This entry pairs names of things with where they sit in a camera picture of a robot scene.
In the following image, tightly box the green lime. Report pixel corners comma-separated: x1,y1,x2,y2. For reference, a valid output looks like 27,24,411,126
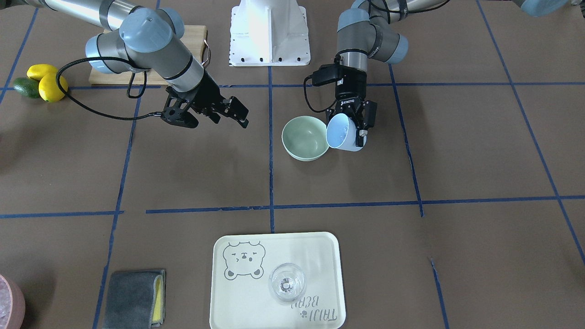
13,77,41,99

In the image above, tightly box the grey folded cloth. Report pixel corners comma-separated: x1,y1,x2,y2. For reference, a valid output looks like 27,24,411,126
102,269,166,329

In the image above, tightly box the cream bear tray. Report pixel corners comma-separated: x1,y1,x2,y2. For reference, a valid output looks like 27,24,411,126
209,232,346,329

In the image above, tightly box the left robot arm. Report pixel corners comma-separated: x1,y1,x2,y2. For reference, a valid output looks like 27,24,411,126
306,0,447,152

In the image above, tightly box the light blue plastic cup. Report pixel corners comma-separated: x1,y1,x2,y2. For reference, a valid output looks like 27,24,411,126
326,114,367,152

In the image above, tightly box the clear wine glass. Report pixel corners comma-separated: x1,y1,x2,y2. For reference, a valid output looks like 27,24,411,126
270,263,307,303

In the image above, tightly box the yellow lemon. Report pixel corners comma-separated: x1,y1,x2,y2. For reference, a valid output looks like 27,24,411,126
27,63,59,82
38,73,65,103

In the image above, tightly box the wooden cutting board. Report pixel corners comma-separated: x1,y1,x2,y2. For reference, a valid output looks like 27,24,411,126
86,23,207,92

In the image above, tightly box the green bowl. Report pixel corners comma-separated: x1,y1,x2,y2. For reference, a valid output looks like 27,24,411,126
281,115,330,162

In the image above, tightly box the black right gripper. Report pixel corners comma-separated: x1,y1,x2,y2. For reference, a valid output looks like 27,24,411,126
161,73,249,129

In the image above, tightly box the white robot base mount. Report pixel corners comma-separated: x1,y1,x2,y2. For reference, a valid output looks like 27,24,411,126
229,0,311,67

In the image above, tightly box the pink bowl with ice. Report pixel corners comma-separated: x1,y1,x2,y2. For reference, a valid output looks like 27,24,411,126
0,275,26,329

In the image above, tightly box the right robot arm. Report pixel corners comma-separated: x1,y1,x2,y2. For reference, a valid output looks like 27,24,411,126
13,0,249,128

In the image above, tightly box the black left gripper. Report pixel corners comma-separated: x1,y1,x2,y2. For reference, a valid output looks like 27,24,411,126
311,63,378,148

